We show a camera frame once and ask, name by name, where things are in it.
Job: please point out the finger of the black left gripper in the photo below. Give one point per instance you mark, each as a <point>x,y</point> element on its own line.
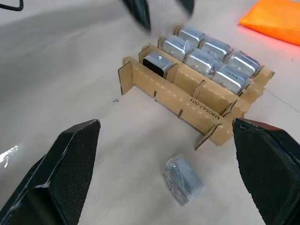
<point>187,6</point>
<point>140,12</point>

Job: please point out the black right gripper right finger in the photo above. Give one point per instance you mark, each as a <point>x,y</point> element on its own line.
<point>269,168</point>

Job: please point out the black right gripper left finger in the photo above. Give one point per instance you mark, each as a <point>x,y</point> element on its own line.
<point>58,173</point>

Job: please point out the brown cardboard divider tray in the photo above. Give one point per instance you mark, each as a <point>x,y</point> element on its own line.
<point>187,98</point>

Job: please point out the orange fabric bag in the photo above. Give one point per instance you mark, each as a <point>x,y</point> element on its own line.
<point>274,20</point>

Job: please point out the plastic-wrapped silver camera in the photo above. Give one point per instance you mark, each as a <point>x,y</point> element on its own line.
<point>191,35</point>
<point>228,79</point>
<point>214,48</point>
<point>174,47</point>
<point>182,179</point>
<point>199,60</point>
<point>243,63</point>

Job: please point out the unwrapped silver black camera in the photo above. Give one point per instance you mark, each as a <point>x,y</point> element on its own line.
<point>157,62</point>

